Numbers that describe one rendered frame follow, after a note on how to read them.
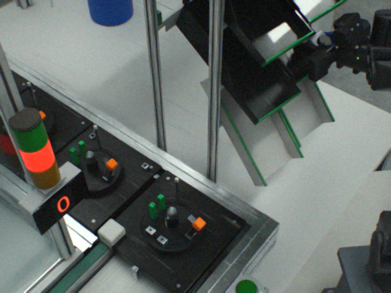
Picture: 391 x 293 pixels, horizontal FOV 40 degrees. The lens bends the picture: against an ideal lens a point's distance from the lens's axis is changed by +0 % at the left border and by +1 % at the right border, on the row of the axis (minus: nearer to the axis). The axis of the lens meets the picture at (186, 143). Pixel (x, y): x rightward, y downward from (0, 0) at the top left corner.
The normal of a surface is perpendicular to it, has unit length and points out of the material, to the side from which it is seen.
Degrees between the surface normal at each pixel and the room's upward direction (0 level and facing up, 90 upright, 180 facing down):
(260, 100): 25
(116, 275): 0
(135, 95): 0
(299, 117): 45
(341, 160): 0
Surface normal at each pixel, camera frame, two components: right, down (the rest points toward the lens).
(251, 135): 0.45, -0.06
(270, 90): 0.26, -0.35
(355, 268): -0.02, -0.65
